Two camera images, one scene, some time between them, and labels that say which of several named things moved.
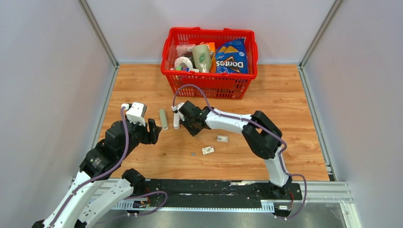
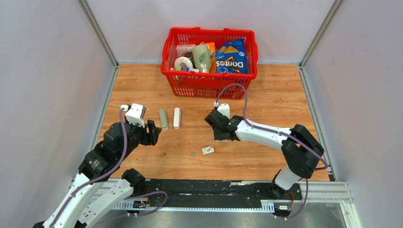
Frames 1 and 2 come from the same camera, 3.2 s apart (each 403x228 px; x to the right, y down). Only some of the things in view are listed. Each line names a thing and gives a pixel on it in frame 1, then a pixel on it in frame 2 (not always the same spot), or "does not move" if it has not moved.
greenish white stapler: x=164 y=123 does not move
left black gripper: x=150 y=137 does not move
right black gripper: x=193 y=132 -> x=216 y=136
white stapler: x=176 y=120 does not move
